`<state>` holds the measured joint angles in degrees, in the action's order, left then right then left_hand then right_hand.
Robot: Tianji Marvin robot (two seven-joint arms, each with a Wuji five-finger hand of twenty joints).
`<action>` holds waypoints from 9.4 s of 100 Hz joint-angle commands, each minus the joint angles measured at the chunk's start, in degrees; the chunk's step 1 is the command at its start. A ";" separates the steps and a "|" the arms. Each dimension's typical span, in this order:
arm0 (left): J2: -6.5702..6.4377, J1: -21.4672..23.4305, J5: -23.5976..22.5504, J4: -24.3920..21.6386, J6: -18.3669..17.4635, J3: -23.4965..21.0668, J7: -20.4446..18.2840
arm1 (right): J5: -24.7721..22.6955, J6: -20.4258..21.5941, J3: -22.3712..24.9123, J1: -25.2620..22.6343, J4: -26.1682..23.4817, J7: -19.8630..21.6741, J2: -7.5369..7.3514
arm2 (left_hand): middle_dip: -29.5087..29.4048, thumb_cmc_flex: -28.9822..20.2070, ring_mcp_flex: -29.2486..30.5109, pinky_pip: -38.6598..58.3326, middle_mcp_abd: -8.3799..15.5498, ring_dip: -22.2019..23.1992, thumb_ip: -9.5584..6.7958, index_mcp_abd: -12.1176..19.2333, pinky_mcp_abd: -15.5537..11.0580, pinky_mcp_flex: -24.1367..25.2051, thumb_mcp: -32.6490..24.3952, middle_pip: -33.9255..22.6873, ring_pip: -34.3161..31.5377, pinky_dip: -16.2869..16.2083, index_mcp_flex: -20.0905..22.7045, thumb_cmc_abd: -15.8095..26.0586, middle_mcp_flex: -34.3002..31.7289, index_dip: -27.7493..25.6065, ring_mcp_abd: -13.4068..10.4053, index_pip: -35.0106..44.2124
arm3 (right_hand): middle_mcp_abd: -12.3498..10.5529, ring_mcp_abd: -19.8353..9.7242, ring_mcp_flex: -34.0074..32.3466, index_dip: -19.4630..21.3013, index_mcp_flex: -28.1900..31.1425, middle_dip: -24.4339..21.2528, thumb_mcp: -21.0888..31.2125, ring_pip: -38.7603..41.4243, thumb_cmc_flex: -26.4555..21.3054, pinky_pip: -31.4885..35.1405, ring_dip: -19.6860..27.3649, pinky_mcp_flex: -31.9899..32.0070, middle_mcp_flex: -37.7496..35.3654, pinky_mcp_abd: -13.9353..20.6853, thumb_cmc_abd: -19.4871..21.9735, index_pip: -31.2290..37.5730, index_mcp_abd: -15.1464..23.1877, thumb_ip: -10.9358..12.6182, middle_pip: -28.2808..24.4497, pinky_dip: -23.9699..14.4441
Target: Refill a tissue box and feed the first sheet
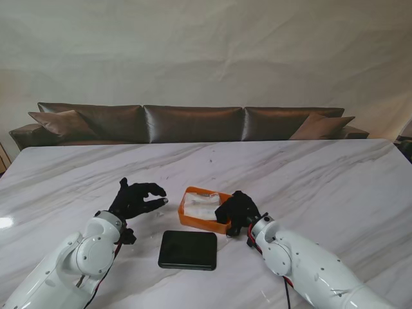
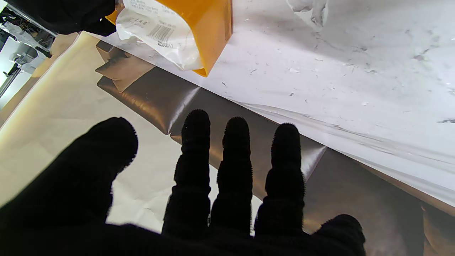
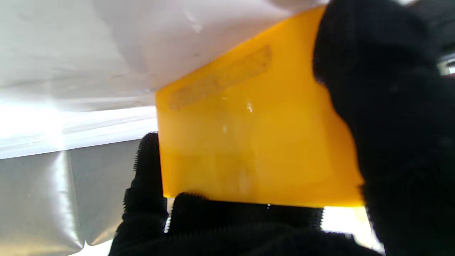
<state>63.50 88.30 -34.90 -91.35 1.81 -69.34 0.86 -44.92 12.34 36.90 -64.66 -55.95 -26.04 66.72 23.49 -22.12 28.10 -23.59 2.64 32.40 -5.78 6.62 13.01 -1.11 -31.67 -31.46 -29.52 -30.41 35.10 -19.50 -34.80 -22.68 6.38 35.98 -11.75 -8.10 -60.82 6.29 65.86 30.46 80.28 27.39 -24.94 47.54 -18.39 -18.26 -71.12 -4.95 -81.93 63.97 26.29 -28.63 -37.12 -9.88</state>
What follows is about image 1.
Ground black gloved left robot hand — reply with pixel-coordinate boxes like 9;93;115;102
108;177;170;221

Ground brown sofa back cushion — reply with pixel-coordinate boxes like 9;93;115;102
143;104;245;144
243;107;345;142
37;102;145;144

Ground dark furniture piece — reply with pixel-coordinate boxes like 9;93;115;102
394;135;412;162

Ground black tissue box base plate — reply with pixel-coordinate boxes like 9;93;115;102
157;230;218;272

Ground brown leather sofa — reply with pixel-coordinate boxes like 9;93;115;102
8;102;370;152

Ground red black right arm cable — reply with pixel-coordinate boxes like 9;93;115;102
246;221;295;309

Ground red black left arm cable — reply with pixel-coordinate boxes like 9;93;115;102
82;243;124;309

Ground orange tissue box cover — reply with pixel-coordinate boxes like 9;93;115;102
177;186;234;235

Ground red black arm cable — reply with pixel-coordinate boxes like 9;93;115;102
246;221;295;309
82;243;124;309

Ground wooden furniture piece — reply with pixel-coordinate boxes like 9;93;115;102
0;140;9;173

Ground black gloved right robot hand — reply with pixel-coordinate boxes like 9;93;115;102
214;190;261;238

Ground brown throw pillow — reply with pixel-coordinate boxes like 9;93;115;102
28;109;97;138
288;112;356;141

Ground white green tissue pack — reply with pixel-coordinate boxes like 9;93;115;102
182;191;223;221

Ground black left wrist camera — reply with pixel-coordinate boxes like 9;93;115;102
120;227;136;245

